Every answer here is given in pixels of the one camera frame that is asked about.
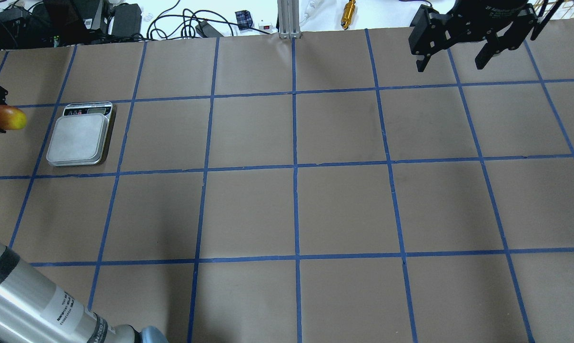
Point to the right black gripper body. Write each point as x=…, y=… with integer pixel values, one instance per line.
x=498, y=14

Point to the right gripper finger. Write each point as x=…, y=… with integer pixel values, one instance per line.
x=498, y=47
x=432, y=32

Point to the yellow mango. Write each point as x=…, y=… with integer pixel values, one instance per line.
x=12, y=118

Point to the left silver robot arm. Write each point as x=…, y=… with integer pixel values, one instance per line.
x=33, y=309

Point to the black electronics pile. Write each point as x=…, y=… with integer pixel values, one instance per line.
x=53, y=23

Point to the metal cylinder connector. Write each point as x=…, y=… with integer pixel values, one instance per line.
x=348, y=14

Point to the silver digital kitchen scale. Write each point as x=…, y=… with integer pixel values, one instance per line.
x=80, y=134

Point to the black power adapter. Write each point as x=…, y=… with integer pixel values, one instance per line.
x=126, y=21

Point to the small dark blue box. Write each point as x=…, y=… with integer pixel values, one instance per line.
x=243, y=20

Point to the aluminium frame post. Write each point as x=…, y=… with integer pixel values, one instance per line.
x=288, y=19

